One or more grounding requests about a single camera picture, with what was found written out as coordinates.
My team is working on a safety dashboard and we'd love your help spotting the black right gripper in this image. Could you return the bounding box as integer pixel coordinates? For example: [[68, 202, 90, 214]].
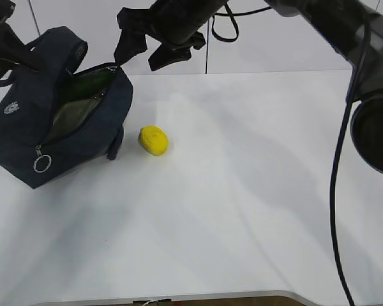
[[114, 0, 227, 71]]

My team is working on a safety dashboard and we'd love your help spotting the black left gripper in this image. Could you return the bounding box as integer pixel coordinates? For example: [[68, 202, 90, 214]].
[[0, 0, 42, 71]]

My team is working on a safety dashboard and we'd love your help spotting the dark navy fabric lunch bag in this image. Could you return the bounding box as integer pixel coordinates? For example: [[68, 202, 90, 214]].
[[0, 27, 133, 188]]

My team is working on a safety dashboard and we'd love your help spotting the yellow lemon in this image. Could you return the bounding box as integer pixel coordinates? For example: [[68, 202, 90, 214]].
[[138, 126, 169, 156]]

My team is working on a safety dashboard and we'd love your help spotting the green cucumber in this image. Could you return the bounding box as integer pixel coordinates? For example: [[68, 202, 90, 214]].
[[70, 71, 115, 101]]

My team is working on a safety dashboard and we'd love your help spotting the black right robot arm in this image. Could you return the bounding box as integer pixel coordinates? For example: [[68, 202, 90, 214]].
[[114, 1, 383, 174]]

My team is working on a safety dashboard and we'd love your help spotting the cable at table edge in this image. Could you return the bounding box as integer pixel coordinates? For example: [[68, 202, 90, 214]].
[[132, 298, 172, 306]]

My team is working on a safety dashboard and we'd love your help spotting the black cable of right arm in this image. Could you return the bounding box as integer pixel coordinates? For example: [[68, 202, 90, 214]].
[[211, 3, 371, 306]]

